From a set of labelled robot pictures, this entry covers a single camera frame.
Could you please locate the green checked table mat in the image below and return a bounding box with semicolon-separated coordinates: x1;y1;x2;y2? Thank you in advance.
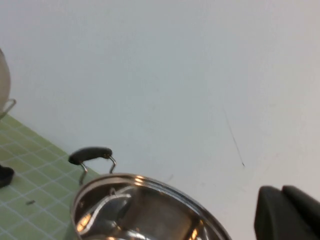
0;113;101;240

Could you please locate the stainless steel pot lid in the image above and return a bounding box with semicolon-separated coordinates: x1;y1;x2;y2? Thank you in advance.
0;47;12;116

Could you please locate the stainless steel cooking pot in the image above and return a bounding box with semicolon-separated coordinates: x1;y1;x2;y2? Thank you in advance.
67;146;234;240

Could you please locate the black tray wire lid rack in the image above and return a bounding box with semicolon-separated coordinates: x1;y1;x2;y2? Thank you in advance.
0;98;17;189

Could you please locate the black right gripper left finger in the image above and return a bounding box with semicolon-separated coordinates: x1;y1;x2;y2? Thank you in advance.
253;184;320;240

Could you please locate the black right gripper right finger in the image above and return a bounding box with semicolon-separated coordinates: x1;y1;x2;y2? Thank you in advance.
281;184;320;234

